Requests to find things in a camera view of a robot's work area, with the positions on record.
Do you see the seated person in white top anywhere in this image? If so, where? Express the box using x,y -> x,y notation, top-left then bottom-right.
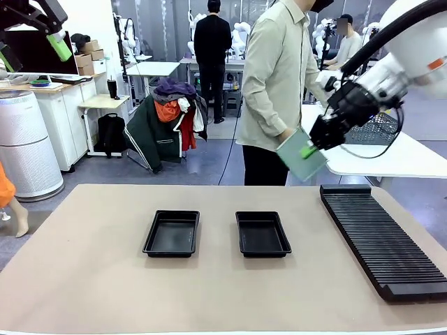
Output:
323,13 -> 364,71

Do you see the person's right hand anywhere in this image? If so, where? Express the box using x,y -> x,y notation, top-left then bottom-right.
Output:
277,128 -> 298,145

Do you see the black backpack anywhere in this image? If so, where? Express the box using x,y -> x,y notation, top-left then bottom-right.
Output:
97,113 -> 127,160

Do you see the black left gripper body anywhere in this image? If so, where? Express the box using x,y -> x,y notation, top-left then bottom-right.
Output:
0,0 -> 69,35

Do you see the white air purifier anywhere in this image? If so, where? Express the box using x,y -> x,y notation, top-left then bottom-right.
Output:
0,89 -> 66,203

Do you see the red garment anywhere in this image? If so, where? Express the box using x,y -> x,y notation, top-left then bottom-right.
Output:
179,107 -> 198,151

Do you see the black computer monitor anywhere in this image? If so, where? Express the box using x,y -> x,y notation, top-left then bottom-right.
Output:
0,30 -> 80,76

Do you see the dark green jacket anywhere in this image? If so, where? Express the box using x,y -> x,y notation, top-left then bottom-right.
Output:
124,94 -> 183,174

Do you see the white background table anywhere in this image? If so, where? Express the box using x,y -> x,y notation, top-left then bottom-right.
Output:
125,61 -> 181,105

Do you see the person in black clothes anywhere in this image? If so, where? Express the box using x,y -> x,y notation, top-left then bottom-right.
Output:
193,0 -> 233,125

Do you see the person in beige shirt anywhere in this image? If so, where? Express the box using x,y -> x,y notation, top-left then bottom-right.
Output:
235,0 -> 335,186

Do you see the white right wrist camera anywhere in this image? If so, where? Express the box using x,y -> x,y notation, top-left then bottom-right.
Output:
316,71 -> 345,92

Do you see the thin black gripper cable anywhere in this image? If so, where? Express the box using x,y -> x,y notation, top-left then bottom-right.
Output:
339,103 -> 406,160

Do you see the person's left forearm beige sleeve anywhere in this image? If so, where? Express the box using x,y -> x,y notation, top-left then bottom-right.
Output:
303,75 -> 331,109

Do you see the person's right forearm beige sleeve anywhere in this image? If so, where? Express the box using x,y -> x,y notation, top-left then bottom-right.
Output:
240,99 -> 296,141

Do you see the orange garment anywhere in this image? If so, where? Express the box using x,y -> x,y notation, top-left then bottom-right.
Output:
155,100 -> 182,123

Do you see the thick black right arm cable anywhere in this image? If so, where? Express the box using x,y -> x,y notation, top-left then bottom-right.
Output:
340,0 -> 447,74

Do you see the bare lower leg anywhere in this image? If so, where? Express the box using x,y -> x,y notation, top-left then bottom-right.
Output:
3,198 -> 30,239

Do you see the white desk wooden top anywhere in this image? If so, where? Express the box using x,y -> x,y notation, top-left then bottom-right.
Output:
0,71 -> 108,172

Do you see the small wooden top table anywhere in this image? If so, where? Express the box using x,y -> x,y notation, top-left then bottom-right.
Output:
78,94 -> 132,158

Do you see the green perforated circuit board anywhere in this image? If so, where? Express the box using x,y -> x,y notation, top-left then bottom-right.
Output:
275,128 -> 329,182

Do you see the black ESD tray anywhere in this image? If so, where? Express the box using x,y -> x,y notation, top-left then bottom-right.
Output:
235,210 -> 293,259
142,209 -> 201,259

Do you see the grey mesh basket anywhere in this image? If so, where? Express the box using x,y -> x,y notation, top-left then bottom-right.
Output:
344,111 -> 402,146

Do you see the black slotted board rack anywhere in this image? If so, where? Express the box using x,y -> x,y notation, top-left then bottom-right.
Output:
319,184 -> 447,304

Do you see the orange fabric piece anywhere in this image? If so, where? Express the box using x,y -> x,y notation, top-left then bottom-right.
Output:
0,162 -> 17,209

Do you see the dark keyboard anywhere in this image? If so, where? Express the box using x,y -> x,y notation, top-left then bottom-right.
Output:
50,75 -> 94,85

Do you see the grey stool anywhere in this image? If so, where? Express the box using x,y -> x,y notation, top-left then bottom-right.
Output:
223,89 -> 244,118

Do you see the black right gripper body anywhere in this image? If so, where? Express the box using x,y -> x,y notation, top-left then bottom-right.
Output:
309,82 -> 380,151

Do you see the purple garment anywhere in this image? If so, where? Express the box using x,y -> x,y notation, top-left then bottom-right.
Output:
153,77 -> 197,103

